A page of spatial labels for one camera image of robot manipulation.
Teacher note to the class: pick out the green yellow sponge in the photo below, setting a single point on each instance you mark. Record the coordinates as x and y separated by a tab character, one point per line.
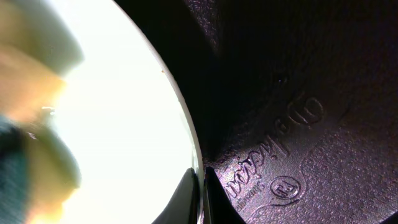
38	174

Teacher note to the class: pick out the black round tray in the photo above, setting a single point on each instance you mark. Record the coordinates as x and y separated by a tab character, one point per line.
294	102

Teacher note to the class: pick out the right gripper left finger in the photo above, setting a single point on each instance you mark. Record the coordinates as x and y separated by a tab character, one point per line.
183	206

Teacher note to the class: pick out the white plate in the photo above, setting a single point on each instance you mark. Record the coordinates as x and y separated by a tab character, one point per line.
122	116

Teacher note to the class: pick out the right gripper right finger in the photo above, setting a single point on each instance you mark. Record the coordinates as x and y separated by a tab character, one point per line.
217	207

